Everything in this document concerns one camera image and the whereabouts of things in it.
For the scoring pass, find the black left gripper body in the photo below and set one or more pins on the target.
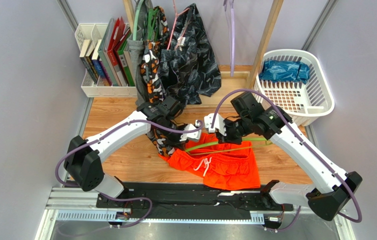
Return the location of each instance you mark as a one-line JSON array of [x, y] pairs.
[[173, 138]]

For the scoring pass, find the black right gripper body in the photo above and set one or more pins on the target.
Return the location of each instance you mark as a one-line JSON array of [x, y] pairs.
[[228, 133]]

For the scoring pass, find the lime green hanger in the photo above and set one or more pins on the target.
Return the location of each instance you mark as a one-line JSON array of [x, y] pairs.
[[245, 139]]

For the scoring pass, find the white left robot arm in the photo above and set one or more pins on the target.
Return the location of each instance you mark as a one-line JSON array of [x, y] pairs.
[[85, 157]]

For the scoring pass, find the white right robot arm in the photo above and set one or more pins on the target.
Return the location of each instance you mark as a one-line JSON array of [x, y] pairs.
[[332, 191]]

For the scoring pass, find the dark leaf-pattern shorts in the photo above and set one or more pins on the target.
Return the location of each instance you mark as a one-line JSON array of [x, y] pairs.
[[189, 69]]

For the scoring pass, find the orange camouflage shorts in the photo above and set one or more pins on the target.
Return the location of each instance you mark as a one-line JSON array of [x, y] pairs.
[[156, 39]]

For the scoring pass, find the grey shorts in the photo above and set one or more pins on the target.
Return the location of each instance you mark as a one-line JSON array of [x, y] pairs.
[[140, 76]]

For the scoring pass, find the dark green hanger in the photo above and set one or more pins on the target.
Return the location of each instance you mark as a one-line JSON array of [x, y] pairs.
[[152, 24]]

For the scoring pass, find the pale green hanger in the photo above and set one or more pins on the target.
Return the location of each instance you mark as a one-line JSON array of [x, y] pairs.
[[139, 6]]

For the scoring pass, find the purple hanger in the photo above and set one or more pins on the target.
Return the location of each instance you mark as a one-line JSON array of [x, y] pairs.
[[230, 19]]

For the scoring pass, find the pink hanger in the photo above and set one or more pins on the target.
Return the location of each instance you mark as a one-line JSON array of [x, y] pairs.
[[176, 15]]

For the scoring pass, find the blue patterned garment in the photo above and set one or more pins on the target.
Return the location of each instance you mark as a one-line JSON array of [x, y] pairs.
[[285, 71]]

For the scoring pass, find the green folder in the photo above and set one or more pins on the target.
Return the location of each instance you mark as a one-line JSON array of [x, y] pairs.
[[123, 61]]

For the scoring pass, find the blue book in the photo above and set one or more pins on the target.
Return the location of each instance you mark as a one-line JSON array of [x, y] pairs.
[[95, 58]]

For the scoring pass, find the grey-green folder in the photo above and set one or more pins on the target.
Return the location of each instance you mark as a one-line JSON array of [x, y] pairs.
[[103, 53]]

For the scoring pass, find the white file organizer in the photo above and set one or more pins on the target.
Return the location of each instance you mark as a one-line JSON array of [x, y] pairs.
[[95, 31]]

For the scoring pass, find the wooden clothes rack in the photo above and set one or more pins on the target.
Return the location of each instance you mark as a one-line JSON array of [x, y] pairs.
[[243, 80]]

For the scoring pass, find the dark navy book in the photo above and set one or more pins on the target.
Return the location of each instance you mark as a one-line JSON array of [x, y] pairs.
[[85, 57]]

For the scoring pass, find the red folder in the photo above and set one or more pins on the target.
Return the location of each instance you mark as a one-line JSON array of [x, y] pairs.
[[114, 35]]

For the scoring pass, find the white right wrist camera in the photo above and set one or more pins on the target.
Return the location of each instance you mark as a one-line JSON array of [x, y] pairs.
[[215, 123]]

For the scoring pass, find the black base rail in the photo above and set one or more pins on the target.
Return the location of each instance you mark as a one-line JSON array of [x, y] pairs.
[[187, 201]]

